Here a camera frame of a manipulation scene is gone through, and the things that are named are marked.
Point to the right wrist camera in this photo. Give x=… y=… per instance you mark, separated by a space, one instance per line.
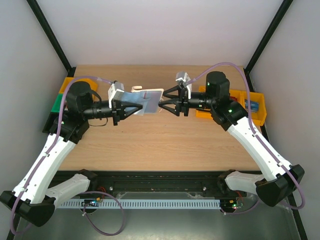
x=183 y=76

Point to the black frame post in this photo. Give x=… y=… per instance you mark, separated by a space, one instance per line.
x=276 y=20
x=42 y=20

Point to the yellow bin with blue cards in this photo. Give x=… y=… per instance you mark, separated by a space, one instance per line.
x=259 y=117

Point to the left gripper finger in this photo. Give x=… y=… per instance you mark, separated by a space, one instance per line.
x=128 y=104
x=131 y=109

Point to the left black frame post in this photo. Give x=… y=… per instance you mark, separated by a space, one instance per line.
x=42 y=20

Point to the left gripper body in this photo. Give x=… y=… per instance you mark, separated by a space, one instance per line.
x=116 y=111

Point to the yellow bin with red cards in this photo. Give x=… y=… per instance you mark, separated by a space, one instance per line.
x=235 y=96

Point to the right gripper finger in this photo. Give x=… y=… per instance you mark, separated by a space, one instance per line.
x=172 y=93
x=170 y=106

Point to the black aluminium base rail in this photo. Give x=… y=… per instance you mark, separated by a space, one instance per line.
x=217 y=184

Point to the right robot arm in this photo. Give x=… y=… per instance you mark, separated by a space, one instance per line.
x=235 y=120

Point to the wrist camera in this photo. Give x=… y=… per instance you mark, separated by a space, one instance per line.
x=183 y=76
x=116 y=91

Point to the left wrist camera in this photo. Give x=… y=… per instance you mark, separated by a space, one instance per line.
x=116 y=91

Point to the blue card stack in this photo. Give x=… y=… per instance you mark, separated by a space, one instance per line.
x=253 y=106

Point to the green bin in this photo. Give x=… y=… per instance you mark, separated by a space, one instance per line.
x=57 y=104

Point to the red card stack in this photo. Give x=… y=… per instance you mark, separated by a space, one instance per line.
x=233 y=98

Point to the yellow bin far left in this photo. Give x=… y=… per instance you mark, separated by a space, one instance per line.
x=67 y=80

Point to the white card holder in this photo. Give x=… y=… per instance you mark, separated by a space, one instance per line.
x=148 y=98

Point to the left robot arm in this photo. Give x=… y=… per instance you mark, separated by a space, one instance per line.
x=32 y=199

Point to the white slotted cable duct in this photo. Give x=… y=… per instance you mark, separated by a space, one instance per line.
x=136 y=204

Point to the yellow bin with black cards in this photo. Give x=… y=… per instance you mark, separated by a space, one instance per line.
x=201 y=113

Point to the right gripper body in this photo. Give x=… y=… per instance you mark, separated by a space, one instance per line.
x=183 y=101

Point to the right black frame post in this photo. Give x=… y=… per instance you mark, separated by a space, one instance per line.
x=276 y=20

